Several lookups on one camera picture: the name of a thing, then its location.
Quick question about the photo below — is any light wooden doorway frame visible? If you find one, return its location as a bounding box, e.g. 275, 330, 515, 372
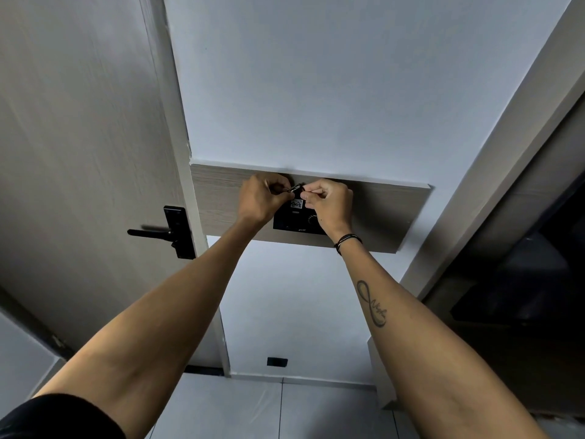
367, 0, 585, 411

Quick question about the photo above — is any wooden wall panel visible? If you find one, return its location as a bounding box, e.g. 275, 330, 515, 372
189, 162, 433, 255

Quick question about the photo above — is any black shirt sleeve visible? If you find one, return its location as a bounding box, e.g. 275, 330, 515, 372
0, 393, 127, 439

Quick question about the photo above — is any person's left hand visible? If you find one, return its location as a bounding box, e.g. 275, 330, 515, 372
237, 173, 296, 227

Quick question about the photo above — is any light wooden door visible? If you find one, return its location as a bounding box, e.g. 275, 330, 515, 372
0, 0, 225, 376

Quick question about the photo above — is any black wall control panel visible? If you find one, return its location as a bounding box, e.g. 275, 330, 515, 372
273, 196, 327, 236

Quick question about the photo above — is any person's left forearm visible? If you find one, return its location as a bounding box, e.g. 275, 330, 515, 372
33, 218, 267, 439

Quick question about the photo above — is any person's right forearm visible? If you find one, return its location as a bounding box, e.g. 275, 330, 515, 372
336, 237, 550, 439

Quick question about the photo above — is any person's right hand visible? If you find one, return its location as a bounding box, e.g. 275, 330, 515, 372
299, 178, 355, 241

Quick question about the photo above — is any black door handle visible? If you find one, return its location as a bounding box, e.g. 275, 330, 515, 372
126, 205, 197, 260

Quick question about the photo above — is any white skirting board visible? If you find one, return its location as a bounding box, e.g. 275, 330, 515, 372
230, 372, 377, 392

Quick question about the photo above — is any black cord wristband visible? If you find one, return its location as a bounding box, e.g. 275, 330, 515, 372
334, 233, 363, 256

